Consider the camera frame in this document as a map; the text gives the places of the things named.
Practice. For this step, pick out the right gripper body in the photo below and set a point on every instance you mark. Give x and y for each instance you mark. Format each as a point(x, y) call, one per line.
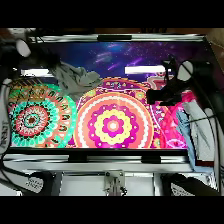
point(158, 96)

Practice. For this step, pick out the grey garment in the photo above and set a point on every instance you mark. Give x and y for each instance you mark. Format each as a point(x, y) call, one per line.
point(77, 81)

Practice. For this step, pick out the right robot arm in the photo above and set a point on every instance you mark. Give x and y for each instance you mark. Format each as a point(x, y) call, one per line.
point(200, 78)

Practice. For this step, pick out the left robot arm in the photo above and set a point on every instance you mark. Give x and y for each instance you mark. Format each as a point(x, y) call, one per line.
point(35, 59)

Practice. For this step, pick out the pink garment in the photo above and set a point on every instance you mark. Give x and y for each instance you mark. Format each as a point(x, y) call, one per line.
point(188, 98)

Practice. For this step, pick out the light blue garment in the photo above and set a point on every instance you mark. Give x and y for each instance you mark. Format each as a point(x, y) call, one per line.
point(184, 126)

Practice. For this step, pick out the white garment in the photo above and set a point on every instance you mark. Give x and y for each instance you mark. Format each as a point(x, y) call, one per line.
point(201, 128)

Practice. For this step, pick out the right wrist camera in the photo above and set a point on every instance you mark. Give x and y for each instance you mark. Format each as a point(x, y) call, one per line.
point(170, 72)

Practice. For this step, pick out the silver frame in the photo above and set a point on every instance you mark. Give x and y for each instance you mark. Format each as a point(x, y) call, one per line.
point(100, 166)

